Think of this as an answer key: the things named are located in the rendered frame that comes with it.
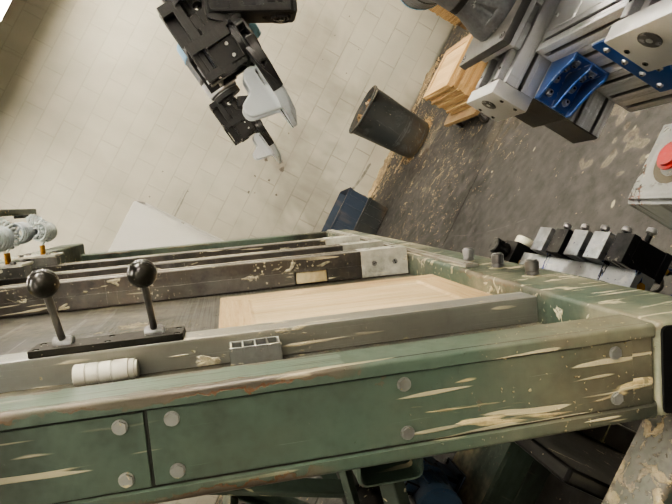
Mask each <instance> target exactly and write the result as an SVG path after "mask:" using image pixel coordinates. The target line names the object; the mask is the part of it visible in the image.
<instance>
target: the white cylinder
mask: <svg viewBox="0 0 672 504"><path fill-rule="evenodd" d="M139 374H140V368H139V361H138V360H135V358H130V359H129V358H124V359H116V360H113V361H112V360H108V361H101V362H92V363H87V364H86V363H84V364H77V365H74V366H73V368H72V382H73V385H74V387H81V386H88V385H96V384H103V383H111V382H118V381H125V380H132V379H136V378H137V377H139Z"/></svg>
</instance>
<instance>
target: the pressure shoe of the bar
mask: <svg viewBox="0 0 672 504"><path fill-rule="evenodd" d="M323 281H327V271H326V270H317V271H308V272H298V273H295V282H296V284H305V283H314V282H323Z"/></svg>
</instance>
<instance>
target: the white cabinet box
mask: <svg viewBox="0 0 672 504"><path fill-rule="evenodd" d="M218 241H224V240H222V239H220V238H217V237H215V236H213V235H211V234H209V233H207V232H205V231H203V230H201V229H199V228H197V227H195V226H193V225H191V224H189V223H187V222H185V221H183V220H181V219H179V218H177V217H174V216H172V215H170V214H168V213H166V212H164V211H162V210H160V209H158V208H156V207H154V206H152V205H150V204H148V203H146V202H142V201H134V202H133V204H132V205H131V207H130V209H129V211H128V213H127V215H126V217H125V219H124V221H123V223H122V225H121V227H120V229H119V231H118V233H117V235H116V237H115V239H114V241H113V243H112V245H111V247H110V248H109V250H108V252H113V251H123V250H134V249H144V248H155V247H165V246H176V245H186V244H197V243H208V242H218Z"/></svg>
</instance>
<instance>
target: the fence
mask: <svg viewBox="0 0 672 504"><path fill-rule="evenodd" d="M537 321H538V312H537V297H536V296H533V295H530V294H526V293H523V292H514V293H506V294H497V295H489V296H481V297H473V298H465V299H456V300H448V301H440V302H432V303H424V304H415V305H407V306H399V307H391V308H383V309H375V310H366V311H358V312H350V313H342V314H334V315H325V316H317V317H309V318H301V319H293V320H284V321H276V322H268V323H260V324H252V325H244V326H235V327H227V328H219V329H211V330H203V331H194V332H186V333H185V336H184V339H183V340H179V341H171V342H163V343H155V344H147V345H139V346H131V347H123V348H115V349H107V350H99V351H90V352H82V353H74V354H66V355H58V356H50V357H42V358H34V359H28V355H27V352H22V353H14V354H6V355H0V393H5V392H12V391H20V390H28V389H35V388H43V387H50V386H58V385H65V384H73V382H72V368H73V366H74V365H77V364H84V363H86V364H87V363H92V362H101V361H108V360H112V361H113V360H116V359H124V358H129V359H130V358H135V360H138V361H139V368H140V374H148V373H155V372H163V371H170V370H178V369H185V368H193V367H200V366H208V365H215V364H223V363H230V353H229V342H234V341H242V340H250V339H257V338H265V337H273V336H279V340H280V342H281V343H282V353H283V355H290V354H298V353H305V352H313V351H320V350H328V349H335V348H343V347H350V346H358V345H365V344H373V343H380V342H388V341H395V340H403V339H411V338H418V337H426V336H433V335H441V334H448V333H456V332H463V331H471V330H478V329H486V328H493V327H501V326H508V325H516V324H523V323H531V322H537ZM140 374H139V375H140Z"/></svg>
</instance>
